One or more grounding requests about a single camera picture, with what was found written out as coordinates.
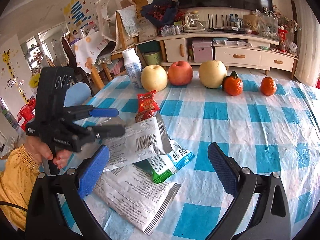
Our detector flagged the silver foil snack bag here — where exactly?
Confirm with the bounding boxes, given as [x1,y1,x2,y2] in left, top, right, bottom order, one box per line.
[103,113,172,172]

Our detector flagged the red candy wrapper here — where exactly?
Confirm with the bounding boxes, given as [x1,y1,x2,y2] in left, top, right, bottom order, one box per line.
[135,90,160,122]

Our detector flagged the white printed bag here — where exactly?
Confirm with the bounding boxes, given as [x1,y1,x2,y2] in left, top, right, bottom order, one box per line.
[93,164,181,235]

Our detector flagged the green white wet-wipes pack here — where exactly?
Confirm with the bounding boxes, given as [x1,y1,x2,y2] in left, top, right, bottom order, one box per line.
[135,138,195,184]

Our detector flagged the person's left hand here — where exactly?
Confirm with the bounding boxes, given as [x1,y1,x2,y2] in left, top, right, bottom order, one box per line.
[24,136,72,169]

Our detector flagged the blue round stool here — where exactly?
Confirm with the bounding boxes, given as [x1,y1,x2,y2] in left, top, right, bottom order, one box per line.
[64,82,91,107]

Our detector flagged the red gift boxes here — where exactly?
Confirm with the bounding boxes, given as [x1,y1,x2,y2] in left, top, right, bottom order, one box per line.
[17,96,36,131]

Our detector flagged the wooden dining chair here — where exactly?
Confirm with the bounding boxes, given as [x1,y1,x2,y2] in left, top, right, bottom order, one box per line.
[90,12,137,90]

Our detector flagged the orange-flower table cloth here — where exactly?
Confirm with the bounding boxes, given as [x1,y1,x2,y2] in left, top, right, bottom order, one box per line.
[74,31,108,74]

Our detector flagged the white yogurt bottle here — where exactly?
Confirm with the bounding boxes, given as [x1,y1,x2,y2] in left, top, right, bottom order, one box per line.
[122,48,142,89]

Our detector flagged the yellow apple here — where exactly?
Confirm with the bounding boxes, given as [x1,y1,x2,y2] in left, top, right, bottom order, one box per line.
[141,65,168,92]

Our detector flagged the blue white checked tablecloth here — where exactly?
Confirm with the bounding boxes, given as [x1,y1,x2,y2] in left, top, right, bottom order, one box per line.
[57,69,320,240]

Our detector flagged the green waste bucket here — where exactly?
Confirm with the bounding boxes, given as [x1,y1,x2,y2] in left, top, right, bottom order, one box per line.
[143,51,162,66]

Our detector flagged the red apple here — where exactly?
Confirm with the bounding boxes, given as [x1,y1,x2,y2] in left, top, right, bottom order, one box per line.
[168,61,193,86]

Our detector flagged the yellow pear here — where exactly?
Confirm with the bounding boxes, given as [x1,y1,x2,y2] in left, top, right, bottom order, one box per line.
[199,60,227,89]

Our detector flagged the dark flower bouquet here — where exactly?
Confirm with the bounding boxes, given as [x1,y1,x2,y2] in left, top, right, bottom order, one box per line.
[140,0,178,28]

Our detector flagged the pink storage box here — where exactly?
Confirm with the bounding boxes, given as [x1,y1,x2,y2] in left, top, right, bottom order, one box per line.
[191,39,214,63]

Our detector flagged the small tangerine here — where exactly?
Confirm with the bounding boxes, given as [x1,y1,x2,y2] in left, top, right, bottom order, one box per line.
[260,76,277,96]

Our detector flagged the tangerine with leaf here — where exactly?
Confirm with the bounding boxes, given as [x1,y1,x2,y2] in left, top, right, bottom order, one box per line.
[222,71,243,96]

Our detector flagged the white electric kettle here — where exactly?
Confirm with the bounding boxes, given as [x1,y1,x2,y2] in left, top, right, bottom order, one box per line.
[182,12,205,33]

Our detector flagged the white curtain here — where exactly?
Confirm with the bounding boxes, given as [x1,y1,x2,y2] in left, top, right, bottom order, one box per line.
[293,0,319,87]

